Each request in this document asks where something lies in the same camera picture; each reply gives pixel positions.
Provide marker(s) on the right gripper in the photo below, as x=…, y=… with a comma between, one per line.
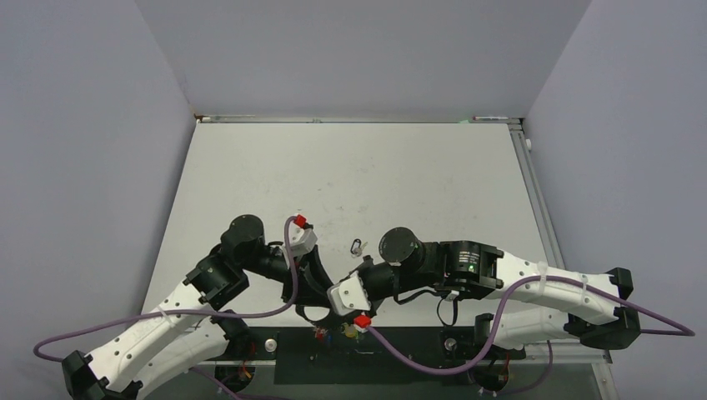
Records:
x=367, y=260

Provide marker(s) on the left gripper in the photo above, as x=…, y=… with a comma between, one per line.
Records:
x=313, y=282

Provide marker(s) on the yellow key tag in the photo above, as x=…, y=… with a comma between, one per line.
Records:
x=349, y=331

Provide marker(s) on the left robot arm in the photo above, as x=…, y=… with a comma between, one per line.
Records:
x=191, y=324

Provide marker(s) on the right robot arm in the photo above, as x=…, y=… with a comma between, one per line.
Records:
x=565, y=304

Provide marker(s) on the small key with black tag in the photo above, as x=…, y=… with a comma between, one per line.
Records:
x=357, y=248

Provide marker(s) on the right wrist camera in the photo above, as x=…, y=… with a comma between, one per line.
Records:
x=348, y=296

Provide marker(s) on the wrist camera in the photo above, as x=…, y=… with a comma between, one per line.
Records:
x=348, y=296
x=301, y=241

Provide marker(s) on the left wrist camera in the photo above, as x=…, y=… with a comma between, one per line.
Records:
x=301, y=241

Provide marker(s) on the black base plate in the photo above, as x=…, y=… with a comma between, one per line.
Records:
x=240, y=375

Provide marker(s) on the right aluminium rail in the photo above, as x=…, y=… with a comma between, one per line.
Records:
x=522, y=147

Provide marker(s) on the aluminium rail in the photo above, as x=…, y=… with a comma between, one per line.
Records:
x=433, y=346
x=384, y=119
x=522, y=147

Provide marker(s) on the back aluminium rail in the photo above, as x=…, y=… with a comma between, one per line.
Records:
x=384, y=119

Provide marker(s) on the front aluminium rail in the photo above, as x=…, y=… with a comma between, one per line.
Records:
x=433, y=346

